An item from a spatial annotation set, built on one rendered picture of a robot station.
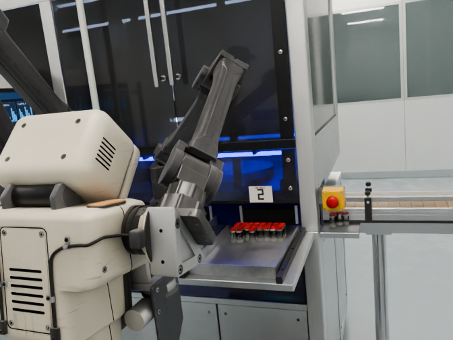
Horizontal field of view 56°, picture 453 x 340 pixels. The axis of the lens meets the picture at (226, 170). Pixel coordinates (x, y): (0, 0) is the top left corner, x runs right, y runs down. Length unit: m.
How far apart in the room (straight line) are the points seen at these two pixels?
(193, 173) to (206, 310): 1.09
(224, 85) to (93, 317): 0.55
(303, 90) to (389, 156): 4.74
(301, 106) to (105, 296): 0.91
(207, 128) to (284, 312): 0.98
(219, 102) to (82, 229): 0.42
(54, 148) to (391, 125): 5.53
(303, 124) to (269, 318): 0.74
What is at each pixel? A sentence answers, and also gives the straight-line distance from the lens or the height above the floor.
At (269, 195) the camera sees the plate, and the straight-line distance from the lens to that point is 1.52.
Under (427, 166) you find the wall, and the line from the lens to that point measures 6.18.
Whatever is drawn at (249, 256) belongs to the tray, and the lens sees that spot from 1.36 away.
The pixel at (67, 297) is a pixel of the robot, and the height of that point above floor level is 1.10.
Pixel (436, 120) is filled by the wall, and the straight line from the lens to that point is 6.10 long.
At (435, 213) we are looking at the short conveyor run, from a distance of 1.62.
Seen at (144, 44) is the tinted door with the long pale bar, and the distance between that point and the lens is 1.65.
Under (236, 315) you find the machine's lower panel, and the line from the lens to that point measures 1.76.
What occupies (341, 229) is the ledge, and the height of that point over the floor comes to 0.88.
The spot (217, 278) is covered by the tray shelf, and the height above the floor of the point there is 0.88.
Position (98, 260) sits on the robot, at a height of 1.16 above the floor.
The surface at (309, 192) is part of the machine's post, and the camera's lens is 1.49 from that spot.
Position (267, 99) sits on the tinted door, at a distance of 1.48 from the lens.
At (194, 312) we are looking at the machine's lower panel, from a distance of 1.82.
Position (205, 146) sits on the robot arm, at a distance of 0.84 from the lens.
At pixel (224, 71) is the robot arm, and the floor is 1.44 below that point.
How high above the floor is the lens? 1.40
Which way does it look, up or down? 11 degrees down
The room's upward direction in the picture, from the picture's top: 6 degrees counter-clockwise
